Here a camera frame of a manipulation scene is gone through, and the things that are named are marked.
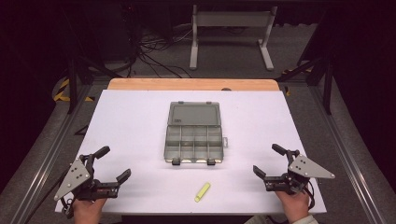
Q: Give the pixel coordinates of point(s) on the yellow black hazard tape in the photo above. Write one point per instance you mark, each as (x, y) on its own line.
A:
(63, 91)

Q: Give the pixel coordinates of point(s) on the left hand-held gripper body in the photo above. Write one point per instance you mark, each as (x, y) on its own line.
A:
(74, 177)

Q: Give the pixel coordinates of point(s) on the person's right hand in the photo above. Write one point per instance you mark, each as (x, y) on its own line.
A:
(295, 205)

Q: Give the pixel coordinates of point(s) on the person's left hand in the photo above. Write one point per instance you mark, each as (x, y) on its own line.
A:
(87, 211)

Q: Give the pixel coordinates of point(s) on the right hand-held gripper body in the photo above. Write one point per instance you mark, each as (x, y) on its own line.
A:
(306, 169)

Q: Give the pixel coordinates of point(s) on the white metal stand frame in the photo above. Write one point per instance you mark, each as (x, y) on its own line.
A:
(233, 19)

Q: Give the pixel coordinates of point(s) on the black metal stand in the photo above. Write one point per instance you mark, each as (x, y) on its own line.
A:
(327, 81)
(72, 81)

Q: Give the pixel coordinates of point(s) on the aluminium rail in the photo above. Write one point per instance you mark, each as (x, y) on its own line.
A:
(46, 155)
(348, 155)

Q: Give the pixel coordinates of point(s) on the grey plastic compartment box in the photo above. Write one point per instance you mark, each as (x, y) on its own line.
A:
(193, 133)

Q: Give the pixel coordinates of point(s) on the white table sheet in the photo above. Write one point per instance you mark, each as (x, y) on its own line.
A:
(130, 124)

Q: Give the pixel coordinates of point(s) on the yellow-green marker pen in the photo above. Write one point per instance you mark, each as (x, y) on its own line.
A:
(202, 192)

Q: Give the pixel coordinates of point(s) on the wooden table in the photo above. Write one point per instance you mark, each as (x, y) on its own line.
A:
(193, 84)

